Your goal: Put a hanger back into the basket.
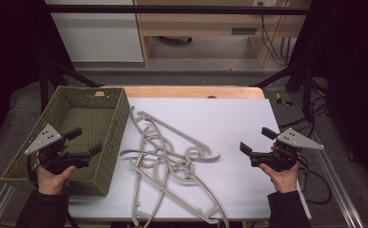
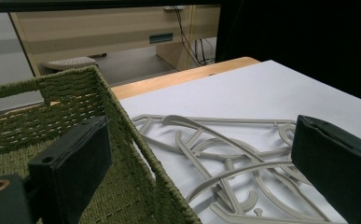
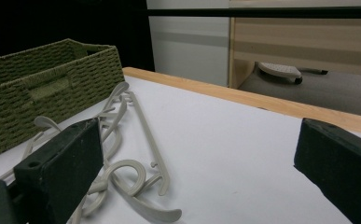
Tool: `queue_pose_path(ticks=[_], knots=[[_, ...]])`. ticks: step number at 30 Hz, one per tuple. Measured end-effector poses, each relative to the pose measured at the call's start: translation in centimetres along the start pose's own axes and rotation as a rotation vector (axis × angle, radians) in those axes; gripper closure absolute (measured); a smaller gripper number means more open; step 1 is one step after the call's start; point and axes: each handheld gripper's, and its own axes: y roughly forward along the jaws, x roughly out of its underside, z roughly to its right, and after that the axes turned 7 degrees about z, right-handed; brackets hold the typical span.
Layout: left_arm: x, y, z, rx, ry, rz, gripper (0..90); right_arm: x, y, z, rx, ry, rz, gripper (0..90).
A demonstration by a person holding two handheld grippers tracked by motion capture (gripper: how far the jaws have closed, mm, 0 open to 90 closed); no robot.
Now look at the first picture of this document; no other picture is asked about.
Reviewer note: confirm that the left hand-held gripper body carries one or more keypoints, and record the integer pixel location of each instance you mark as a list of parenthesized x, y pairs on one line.
[(45, 139)]

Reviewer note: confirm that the olive green perforated basket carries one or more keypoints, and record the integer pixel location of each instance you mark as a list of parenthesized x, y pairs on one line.
[(86, 117)]

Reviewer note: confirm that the black horizontal frame bar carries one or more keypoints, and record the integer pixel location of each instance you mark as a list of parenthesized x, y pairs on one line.
[(172, 9)]

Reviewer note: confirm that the white table mat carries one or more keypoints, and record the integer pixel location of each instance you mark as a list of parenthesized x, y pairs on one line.
[(235, 120)]

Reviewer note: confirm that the yellow and black floor object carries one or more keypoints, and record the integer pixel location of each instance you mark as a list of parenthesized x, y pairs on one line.
[(281, 99)]

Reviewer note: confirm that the person's left hand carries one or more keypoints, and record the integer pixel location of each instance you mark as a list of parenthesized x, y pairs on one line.
[(53, 183)]

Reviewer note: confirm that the light wooden desk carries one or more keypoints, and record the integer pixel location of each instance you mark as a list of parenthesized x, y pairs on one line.
[(203, 23)]

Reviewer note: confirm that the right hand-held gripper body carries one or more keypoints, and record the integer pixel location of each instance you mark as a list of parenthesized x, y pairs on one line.
[(294, 139)]

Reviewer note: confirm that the black metal frame strut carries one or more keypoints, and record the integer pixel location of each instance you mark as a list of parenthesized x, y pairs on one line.
[(61, 71), (299, 71)]

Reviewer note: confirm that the white cabinet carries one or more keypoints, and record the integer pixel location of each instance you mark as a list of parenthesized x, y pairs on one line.
[(99, 38)]

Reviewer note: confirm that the person's right hand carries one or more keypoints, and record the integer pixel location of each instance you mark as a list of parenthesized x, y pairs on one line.
[(284, 182)]

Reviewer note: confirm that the wooden table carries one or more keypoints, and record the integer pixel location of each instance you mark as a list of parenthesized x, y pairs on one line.
[(178, 92)]

